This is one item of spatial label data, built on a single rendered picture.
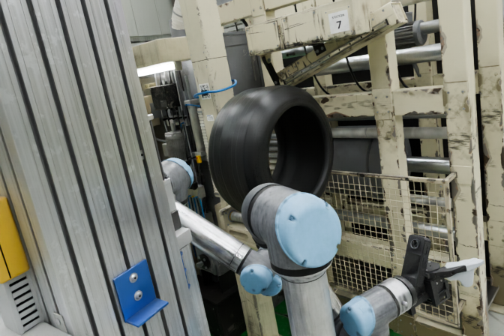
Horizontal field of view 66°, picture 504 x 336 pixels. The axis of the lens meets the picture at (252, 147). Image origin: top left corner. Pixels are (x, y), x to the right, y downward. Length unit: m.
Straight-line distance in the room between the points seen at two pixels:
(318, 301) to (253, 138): 0.87
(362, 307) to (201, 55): 1.36
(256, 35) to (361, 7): 0.53
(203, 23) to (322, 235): 1.38
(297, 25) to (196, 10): 0.46
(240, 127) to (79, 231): 0.95
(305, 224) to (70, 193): 0.39
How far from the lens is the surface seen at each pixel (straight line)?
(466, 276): 1.06
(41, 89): 0.68
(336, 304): 1.01
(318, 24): 1.75
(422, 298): 1.03
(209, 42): 1.89
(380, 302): 0.92
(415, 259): 1.00
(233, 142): 1.55
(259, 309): 2.27
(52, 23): 0.71
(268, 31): 1.93
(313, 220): 0.68
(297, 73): 2.01
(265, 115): 1.54
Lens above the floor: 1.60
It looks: 12 degrees down
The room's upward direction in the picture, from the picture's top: 10 degrees counter-clockwise
